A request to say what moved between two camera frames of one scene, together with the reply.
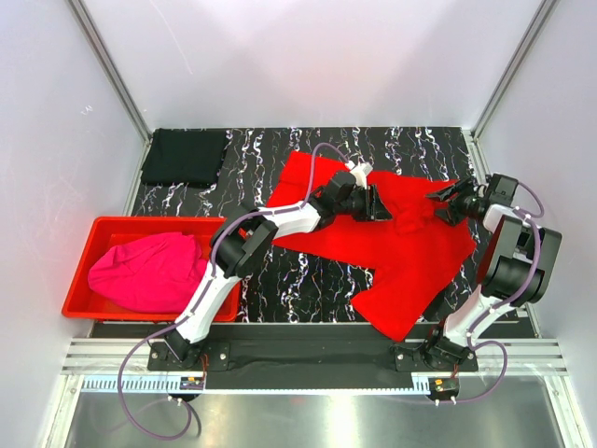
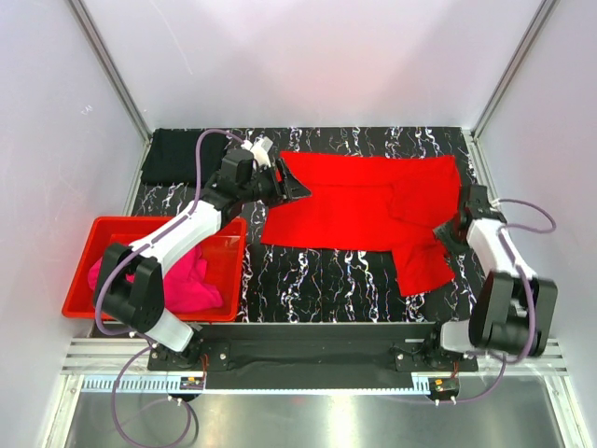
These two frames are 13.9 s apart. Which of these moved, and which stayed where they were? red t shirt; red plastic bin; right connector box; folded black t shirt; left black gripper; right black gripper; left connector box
Moved: right black gripper; red t shirt; left black gripper
Stayed: folded black t shirt; red plastic bin; right connector box; left connector box
